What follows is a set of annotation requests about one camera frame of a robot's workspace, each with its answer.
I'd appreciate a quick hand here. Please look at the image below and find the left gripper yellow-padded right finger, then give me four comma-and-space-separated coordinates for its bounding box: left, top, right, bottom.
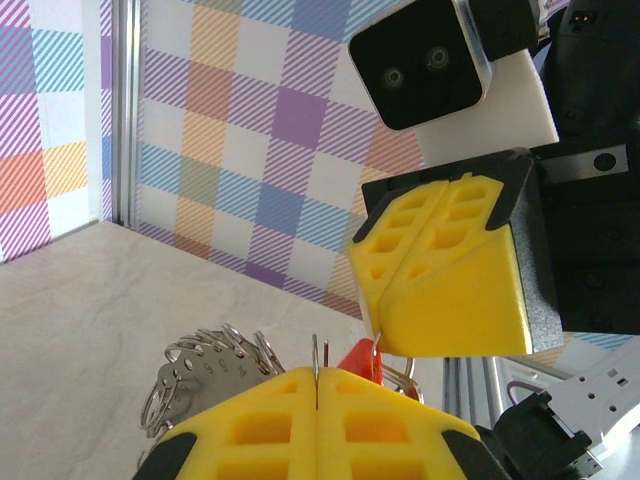
318, 367, 517, 480

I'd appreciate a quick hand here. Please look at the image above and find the left gripper yellow-padded left finger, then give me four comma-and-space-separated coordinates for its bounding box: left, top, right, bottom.
132, 366, 320, 480

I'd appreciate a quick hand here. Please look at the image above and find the small key split ring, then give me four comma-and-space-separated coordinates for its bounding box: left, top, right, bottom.
379, 355, 426, 404

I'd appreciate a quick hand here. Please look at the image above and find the red plastic key tag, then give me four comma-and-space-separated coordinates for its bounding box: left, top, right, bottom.
335, 338, 389, 386

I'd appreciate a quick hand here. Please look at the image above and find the aluminium frame cross rail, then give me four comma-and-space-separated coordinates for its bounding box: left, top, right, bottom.
442, 349, 581, 431

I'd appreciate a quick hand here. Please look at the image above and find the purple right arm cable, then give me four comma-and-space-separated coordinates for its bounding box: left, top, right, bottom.
503, 378, 539, 404

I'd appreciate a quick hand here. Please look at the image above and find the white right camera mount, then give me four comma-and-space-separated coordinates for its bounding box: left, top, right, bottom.
418, 47, 560, 169

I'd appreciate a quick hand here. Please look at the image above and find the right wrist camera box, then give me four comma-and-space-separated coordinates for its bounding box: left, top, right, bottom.
348, 0, 495, 132

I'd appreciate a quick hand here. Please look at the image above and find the aluminium right corner post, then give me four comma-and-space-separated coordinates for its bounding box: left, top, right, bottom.
112, 0, 145, 230

